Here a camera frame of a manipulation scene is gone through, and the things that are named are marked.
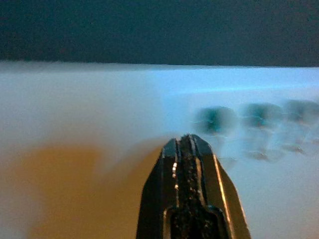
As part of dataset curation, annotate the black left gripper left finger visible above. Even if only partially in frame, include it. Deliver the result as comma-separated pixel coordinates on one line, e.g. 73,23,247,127
136,135,197,239

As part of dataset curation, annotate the white hook rail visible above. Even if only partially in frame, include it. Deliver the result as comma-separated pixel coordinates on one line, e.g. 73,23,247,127
161,86,319,170

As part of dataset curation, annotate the teal round metal hook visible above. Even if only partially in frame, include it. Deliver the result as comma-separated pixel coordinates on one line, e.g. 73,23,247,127
283,99,319,155
194,106,240,162
239,102,285,161

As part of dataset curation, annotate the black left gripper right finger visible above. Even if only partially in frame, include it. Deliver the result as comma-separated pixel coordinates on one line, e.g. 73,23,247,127
188,134,251,239

